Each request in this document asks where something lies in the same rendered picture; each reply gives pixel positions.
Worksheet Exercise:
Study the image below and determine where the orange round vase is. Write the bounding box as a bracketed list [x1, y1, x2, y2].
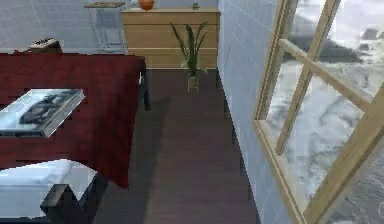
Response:
[138, 0, 155, 11]

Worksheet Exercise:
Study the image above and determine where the green house plant in pot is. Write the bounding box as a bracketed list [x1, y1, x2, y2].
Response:
[169, 20, 209, 93]

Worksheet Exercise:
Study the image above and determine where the light wooden chest of drawers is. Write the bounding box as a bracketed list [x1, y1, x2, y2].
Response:
[120, 7, 221, 70]

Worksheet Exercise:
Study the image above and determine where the red covered bed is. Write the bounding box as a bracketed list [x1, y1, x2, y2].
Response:
[0, 52, 152, 224]

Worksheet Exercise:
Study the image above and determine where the glass side table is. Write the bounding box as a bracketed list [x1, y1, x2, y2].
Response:
[83, 1, 128, 52]

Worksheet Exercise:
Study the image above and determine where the wooden framed window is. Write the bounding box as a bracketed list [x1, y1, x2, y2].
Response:
[253, 0, 384, 224]

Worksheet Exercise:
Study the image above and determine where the grey picture book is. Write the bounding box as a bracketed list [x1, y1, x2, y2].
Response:
[0, 88, 86, 139]

